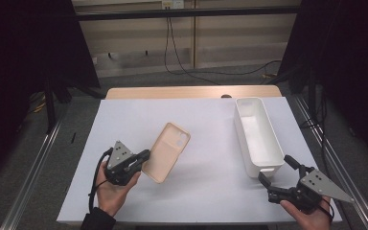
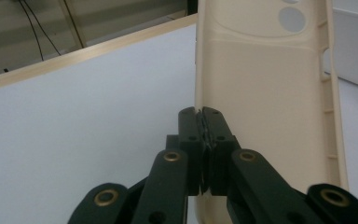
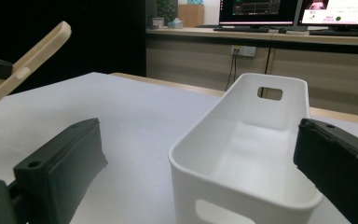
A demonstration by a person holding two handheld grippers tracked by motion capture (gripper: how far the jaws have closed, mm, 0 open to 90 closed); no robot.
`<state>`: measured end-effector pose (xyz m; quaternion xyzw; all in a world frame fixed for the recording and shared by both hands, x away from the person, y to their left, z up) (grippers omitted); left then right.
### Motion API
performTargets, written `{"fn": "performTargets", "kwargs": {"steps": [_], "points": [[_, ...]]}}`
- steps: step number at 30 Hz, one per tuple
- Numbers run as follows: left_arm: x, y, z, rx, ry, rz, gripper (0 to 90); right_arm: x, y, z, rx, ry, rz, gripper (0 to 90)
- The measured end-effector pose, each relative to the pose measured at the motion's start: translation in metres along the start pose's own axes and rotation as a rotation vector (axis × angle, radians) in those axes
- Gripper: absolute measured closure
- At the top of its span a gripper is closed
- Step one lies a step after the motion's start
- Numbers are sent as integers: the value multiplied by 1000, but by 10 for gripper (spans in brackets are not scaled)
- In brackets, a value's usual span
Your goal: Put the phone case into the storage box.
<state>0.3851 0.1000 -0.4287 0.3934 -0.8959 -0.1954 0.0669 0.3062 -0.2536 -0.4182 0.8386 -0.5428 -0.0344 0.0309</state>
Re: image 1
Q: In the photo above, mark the black horizontal bar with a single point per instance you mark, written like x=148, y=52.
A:
x=179, y=13

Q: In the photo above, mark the white table sheet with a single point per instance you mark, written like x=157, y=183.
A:
x=204, y=198

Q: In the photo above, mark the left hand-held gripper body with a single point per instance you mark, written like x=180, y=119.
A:
x=121, y=163

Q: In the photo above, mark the white plastic storage bin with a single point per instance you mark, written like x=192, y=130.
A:
x=258, y=140

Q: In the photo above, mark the wooden table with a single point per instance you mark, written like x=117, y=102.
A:
x=172, y=92

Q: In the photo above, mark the black curtain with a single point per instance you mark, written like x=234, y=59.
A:
x=19, y=64
x=354, y=64

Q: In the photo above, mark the black stand leg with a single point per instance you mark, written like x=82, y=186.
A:
x=50, y=108

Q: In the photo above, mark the person's right hand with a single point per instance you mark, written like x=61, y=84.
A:
x=310, y=220

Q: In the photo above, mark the beige phone case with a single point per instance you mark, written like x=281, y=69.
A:
x=167, y=153

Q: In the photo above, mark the metal floor rail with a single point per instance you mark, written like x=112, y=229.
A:
x=28, y=182
x=335, y=153

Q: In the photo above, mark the person's left hand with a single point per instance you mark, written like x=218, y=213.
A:
x=111, y=195

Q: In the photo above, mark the white wall socket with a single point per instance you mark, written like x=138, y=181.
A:
x=172, y=4

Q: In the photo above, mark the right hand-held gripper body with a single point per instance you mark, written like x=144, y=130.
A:
x=313, y=188

